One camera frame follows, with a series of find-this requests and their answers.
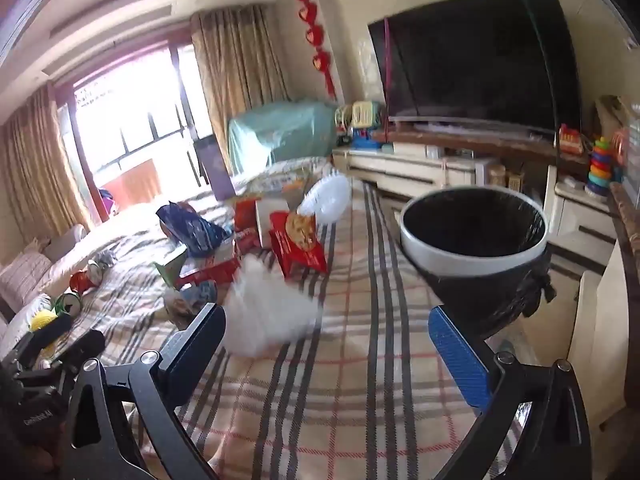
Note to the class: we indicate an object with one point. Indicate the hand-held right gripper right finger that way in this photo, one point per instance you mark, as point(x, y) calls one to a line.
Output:
point(460, 360)

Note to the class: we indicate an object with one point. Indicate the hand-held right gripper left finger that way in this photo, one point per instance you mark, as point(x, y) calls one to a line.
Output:
point(195, 345)

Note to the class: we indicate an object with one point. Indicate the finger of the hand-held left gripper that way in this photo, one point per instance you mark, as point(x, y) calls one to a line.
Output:
point(82, 346)
point(55, 329)

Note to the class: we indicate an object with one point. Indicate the blue candy packet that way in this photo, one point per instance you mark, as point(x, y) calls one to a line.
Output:
point(200, 292)

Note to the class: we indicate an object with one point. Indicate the red candy packet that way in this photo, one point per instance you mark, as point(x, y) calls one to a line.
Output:
point(210, 272)

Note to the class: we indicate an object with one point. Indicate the white tissue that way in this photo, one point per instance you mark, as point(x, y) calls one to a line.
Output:
point(265, 310)

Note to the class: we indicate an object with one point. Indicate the white bin with black bag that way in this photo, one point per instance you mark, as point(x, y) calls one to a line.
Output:
point(450, 255)

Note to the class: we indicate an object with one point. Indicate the blue snack bag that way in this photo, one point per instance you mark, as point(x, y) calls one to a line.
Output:
point(195, 232)

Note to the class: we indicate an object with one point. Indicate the orange snack packet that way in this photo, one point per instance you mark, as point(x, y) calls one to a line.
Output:
point(245, 215)

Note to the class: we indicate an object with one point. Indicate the red cookie packet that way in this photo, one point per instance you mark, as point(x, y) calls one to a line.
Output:
point(295, 245)

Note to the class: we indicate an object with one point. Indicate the white foam net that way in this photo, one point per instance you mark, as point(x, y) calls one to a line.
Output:
point(325, 197)

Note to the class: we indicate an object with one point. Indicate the yellow knobbly ball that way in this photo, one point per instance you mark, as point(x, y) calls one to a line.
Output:
point(42, 319)

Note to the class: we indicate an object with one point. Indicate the red small toy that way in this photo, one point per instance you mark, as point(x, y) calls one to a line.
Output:
point(80, 281)

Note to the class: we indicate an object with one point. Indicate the beige sofa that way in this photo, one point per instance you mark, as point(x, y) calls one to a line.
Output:
point(25, 275)

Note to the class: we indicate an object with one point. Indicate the green white paper carton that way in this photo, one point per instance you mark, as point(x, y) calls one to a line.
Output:
point(170, 270)

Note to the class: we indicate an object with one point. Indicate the grey crumpled cloth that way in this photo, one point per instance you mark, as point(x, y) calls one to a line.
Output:
point(104, 262)

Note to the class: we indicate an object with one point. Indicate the beige curtain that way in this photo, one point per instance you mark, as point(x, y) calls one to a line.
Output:
point(235, 75)
point(35, 170)

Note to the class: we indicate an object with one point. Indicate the purple bottle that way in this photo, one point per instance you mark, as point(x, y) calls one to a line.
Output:
point(217, 175)

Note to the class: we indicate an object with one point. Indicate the green cover picture book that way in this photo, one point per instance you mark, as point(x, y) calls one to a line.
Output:
point(292, 186)

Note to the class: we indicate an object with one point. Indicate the yellow toy building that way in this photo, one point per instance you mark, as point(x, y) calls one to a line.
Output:
point(515, 181)

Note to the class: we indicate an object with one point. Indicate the beige jar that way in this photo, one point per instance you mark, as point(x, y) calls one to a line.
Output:
point(497, 175)

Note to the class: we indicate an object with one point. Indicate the white TV cabinet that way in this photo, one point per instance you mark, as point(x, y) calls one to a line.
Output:
point(400, 170)

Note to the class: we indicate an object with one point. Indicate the red framed balcony door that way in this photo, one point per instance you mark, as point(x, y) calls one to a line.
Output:
point(125, 110)

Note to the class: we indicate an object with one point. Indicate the teal covered appliance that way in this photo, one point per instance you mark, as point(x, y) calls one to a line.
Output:
point(280, 130)

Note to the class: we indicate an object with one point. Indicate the blue toy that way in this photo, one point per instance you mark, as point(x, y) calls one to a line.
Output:
point(370, 140)

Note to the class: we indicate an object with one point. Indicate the red toy telephone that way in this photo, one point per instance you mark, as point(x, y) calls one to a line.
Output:
point(572, 137)

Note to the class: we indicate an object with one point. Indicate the brown bag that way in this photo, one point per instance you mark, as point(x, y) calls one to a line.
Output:
point(610, 115)

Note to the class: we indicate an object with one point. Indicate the black television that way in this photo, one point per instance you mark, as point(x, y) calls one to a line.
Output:
point(475, 60)

